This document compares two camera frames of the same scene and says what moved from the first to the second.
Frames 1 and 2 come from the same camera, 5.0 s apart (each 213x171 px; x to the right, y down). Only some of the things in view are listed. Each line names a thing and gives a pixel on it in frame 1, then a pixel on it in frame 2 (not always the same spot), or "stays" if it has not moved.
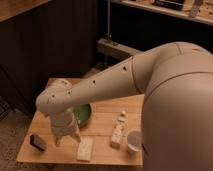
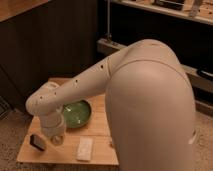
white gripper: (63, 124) -> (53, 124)
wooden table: (111, 133) stays
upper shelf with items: (197, 10) stays
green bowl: (84, 113) stays
